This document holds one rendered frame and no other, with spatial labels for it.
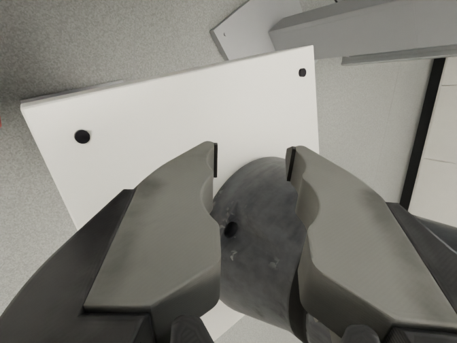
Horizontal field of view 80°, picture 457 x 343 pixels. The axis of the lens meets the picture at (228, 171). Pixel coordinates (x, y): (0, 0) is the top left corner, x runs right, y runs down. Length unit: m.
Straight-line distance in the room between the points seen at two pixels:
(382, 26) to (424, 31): 0.12
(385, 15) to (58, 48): 1.00
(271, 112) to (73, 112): 0.16
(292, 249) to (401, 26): 0.96
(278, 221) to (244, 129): 0.09
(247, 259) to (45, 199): 0.92
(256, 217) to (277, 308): 0.06
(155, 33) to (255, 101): 0.90
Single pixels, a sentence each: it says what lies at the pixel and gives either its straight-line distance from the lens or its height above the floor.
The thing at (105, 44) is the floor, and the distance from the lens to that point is 1.06.
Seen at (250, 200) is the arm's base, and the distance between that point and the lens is 0.21.
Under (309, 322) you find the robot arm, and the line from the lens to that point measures 0.20.
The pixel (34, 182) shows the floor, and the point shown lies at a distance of 1.06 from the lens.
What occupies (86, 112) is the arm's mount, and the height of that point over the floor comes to 0.84.
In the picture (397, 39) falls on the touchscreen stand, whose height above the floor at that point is 0.56.
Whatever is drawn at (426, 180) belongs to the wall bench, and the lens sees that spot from 2.97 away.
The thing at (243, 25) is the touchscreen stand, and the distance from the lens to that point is 1.29.
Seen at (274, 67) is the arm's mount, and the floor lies 0.84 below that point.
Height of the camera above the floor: 1.02
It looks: 51 degrees down
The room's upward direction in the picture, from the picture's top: 111 degrees clockwise
